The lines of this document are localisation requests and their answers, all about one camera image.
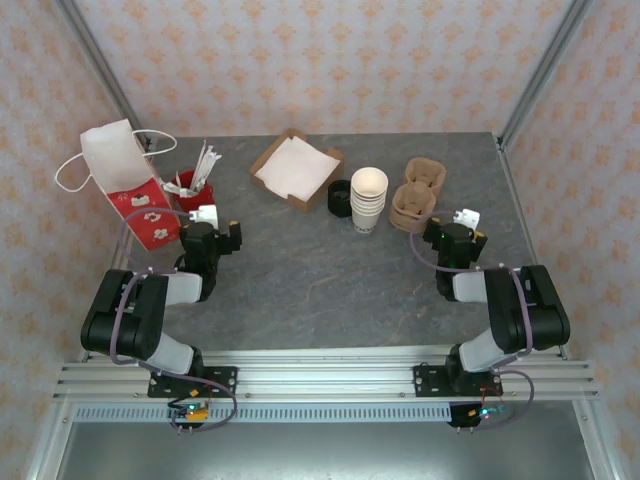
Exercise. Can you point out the white paper napkins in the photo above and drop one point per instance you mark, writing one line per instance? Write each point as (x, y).
(295, 165)

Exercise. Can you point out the aluminium frame post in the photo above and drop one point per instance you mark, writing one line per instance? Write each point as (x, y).
(102, 65)
(546, 65)

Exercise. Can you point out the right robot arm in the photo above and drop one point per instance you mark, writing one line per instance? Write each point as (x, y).
(510, 320)

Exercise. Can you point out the red white paper gift bag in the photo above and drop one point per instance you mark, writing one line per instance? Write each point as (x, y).
(150, 220)

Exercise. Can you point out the brown pulp carrier stack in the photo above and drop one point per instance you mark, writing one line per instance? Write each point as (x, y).
(400, 225)

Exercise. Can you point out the brown cardboard tray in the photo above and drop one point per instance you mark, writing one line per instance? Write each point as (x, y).
(300, 202)

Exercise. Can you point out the black lid stack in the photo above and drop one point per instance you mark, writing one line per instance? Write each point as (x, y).
(340, 210)

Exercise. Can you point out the brushed metal sheet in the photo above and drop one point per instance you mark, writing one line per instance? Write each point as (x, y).
(325, 450)

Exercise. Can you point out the small circuit board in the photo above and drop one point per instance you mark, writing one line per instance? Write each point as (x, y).
(482, 413)
(192, 411)

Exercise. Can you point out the white paper cup stack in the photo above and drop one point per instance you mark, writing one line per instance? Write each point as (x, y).
(367, 220)

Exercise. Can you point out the white wrapped straw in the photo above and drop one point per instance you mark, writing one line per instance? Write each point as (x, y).
(202, 160)
(172, 187)
(209, 160)
(177, 181)
(214, 164)

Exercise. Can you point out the red cup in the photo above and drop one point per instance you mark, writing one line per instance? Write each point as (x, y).
(207, 192)

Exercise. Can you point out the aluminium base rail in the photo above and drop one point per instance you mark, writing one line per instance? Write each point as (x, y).
(325, 372)

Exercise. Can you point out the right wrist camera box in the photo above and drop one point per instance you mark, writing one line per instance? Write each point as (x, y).
(467, 218)

